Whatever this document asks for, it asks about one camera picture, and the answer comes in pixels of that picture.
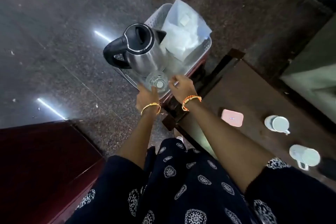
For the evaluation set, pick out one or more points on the person's left hand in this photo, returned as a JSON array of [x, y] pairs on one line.
[[147, 97]]

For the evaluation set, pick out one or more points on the person's right hand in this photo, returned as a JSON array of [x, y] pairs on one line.
[[183, 87]]

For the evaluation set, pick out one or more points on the clear drinking glass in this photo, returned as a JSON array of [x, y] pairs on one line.
[[157, 80]]

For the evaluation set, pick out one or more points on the clear zip bag blue seal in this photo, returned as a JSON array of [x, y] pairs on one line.
[[181, 37]]

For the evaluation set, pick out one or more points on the small pink box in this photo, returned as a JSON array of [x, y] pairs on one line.
[[232, 118]]

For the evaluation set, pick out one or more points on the white perforated plastic tray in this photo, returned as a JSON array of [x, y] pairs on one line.
[[157, 16]]

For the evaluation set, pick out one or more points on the white cup with scalloped base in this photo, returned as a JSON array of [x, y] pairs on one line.
[[278, 124]]

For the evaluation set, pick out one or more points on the white mug with red label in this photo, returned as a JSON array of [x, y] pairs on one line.
[[305, 156]]

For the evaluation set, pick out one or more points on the person's right forearm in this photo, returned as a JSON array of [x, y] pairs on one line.
[[228, 142]]

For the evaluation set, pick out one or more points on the person's left forearm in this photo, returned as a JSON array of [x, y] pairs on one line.
[[139, 137]]

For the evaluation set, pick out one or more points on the gold bangle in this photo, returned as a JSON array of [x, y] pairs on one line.
[[151, 104]]

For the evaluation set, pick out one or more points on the brown wooden table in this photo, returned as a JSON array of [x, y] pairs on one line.
[[249, 95]]

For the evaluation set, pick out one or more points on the navy patterned dress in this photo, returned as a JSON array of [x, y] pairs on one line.
[[183, 192]]

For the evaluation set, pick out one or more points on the maroon furniture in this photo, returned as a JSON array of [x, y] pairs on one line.
[[39, 174]]

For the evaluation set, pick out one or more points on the green fabric sofa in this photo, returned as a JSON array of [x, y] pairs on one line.
[[315, 74]]

